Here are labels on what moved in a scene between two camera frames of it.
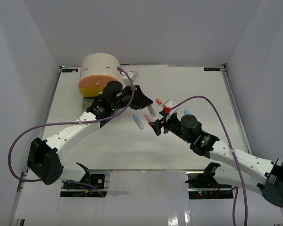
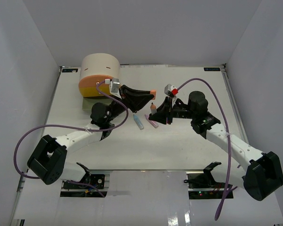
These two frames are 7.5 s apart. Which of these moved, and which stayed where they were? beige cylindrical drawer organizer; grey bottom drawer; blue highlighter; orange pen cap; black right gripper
Moved: black right gripper; orange pen cap
Stayed: grey bottom drawer; beige cylindrical drawer organizer; blue highlighter
